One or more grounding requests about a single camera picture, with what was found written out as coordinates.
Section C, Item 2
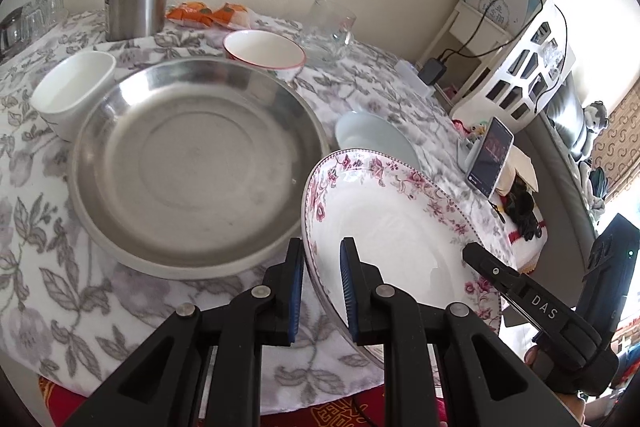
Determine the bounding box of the black power adapter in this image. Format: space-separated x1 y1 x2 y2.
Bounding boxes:
418 57 447 86

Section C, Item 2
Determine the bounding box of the orange snack packet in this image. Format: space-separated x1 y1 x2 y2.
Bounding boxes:
212 3 253 30
166 1 214 28

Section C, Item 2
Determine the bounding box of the red patterned cloth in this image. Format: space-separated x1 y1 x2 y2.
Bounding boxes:
38 376 385 427

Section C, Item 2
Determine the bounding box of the small glass teapot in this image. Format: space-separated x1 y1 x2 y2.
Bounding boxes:
0 6 25 62

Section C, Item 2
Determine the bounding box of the small clear glass cup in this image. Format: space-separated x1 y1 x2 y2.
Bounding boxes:
36 0 68 29

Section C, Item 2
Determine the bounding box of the large stainless steel basin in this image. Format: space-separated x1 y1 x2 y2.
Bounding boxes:
68 57 330 280

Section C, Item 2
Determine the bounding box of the black charger cable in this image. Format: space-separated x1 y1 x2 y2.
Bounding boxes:
437 0 572 113

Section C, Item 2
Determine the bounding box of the pink floral round plate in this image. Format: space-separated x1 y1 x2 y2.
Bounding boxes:
302 148 501 336

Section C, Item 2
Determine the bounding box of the white lattice shelf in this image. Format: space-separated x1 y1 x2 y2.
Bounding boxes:
416 0 575 133

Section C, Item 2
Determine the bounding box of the clear glass mug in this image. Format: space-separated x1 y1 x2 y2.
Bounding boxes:
297 0 356 65

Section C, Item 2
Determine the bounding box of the white power strip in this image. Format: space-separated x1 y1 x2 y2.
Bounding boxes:
395 60 434 98

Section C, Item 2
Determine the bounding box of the smartphone on stand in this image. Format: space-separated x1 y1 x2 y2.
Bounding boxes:
465 117 514 198

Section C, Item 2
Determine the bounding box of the pale blue round bowl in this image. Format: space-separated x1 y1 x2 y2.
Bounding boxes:
334 112 421 170

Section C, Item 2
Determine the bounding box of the strawberry pattern bowl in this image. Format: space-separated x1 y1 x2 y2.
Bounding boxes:
222 29 306 81

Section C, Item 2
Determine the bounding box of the white square bowl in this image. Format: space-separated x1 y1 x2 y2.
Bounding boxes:
30 51 117 142

